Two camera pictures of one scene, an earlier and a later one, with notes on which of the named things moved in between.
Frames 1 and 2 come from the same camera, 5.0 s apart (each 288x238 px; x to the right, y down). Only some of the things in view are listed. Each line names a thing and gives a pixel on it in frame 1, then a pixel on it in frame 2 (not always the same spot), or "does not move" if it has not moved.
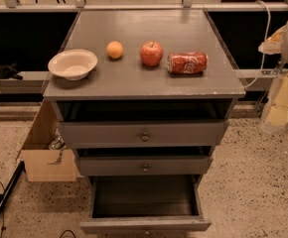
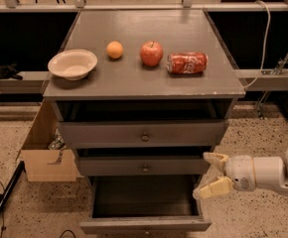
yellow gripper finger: x=273 y=44 -> x=239 y=169
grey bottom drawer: x=145 y=205 does not move
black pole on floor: x=16 y=175 does not move
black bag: x=2 y=71 does not move
